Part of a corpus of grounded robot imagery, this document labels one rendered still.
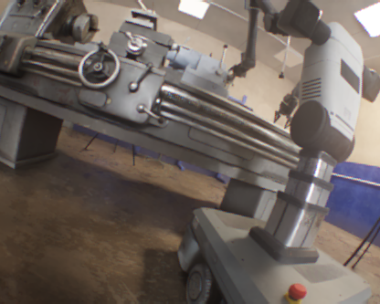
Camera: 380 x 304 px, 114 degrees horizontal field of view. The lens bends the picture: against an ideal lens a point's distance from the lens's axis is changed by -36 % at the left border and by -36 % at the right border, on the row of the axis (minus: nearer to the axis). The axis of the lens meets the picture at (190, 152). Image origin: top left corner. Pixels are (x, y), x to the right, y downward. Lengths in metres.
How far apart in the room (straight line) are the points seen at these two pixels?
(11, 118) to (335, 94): 1.59
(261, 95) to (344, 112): 4.73
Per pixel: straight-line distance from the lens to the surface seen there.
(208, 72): 1.35
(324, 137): 0.59
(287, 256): 0.57
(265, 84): 5.47
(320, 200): 0.64
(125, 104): 0.96
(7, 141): 1.40
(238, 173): 1.07
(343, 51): 0.75
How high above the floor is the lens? 0.47
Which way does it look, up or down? 1 degrees down
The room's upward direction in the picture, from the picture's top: 20 degrees clockwise
